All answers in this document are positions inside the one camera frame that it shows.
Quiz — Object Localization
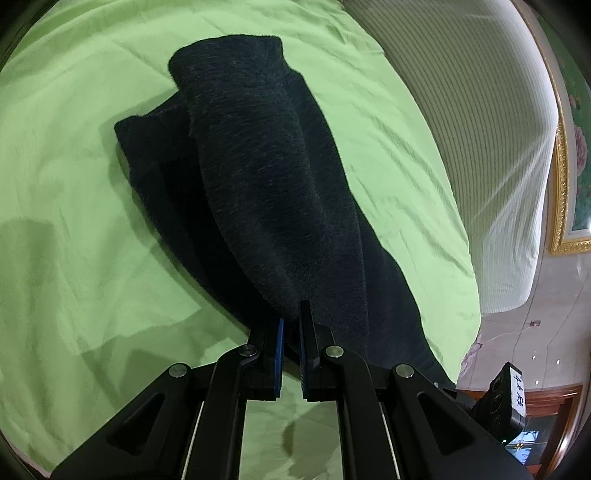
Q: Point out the gold framed floral painting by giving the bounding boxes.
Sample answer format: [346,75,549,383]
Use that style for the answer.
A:
[526,1,590,255]

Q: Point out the light green bed sheet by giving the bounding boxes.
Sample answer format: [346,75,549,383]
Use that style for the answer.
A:
[1,1,481,471]

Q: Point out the black tracking camera box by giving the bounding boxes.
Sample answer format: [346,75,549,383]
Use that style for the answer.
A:
[470,362,527,445]

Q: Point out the wooden glass door cabinet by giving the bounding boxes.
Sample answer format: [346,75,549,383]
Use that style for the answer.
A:
[505,384,583,479]

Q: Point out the striped white headboard cushion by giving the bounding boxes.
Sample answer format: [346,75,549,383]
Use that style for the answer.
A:
[345,1,559,314]

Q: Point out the dark navy fleece pants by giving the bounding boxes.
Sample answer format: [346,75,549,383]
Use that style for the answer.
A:
[114,35,451,386]

